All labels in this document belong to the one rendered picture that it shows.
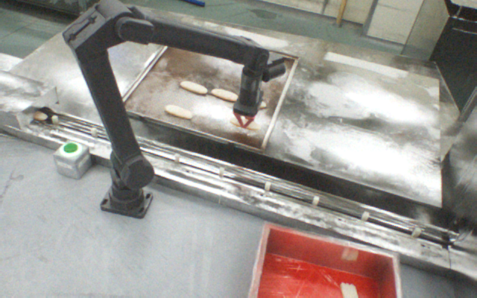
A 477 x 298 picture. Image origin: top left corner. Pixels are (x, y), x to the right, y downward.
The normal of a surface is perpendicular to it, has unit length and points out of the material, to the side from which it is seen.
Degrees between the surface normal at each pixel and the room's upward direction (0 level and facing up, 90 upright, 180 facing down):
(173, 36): 87
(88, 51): 90
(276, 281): 0
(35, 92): 0
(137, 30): 90
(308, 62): 10
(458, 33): 90
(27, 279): 0
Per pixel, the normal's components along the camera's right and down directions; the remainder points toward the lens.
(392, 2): -0.30, 0.58
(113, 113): 0.54, 0.59
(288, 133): 0.07, -0.65
